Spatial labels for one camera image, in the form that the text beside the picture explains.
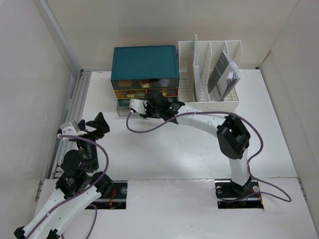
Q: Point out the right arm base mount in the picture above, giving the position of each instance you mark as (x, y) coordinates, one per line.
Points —
(233, 196)

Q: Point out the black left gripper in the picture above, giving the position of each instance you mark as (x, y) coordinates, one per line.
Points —
(98, 123)

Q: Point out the clear mesh document pouch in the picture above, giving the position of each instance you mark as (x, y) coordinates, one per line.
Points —
(196, 70)

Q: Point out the grey Canon setup guide booklet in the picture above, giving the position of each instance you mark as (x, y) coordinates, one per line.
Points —
(222, 80)

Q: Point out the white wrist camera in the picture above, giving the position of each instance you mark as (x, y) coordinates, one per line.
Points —
(70, 129)
(139, 106)

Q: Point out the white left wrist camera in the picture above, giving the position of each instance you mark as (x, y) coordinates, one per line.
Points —
(70, 129)

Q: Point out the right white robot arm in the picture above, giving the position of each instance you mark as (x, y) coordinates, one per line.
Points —
(233, 137)

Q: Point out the aluminium frame rail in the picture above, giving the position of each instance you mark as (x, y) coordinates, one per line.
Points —
(77, 86)

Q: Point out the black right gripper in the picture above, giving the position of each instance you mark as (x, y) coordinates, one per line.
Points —
(147, 114)

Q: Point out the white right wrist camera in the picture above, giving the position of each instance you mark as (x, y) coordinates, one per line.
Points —
(139, 106)

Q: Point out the clear jar of paper clips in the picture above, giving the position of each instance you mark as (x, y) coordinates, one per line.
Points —
(165, 82)

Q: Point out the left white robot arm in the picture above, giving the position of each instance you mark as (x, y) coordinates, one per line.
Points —
(79, 185)

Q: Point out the teal desktop drawer cabinet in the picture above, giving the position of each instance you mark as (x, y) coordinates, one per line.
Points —
(145, 66)

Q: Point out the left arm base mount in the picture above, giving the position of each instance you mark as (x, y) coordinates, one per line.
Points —
(116, 199)

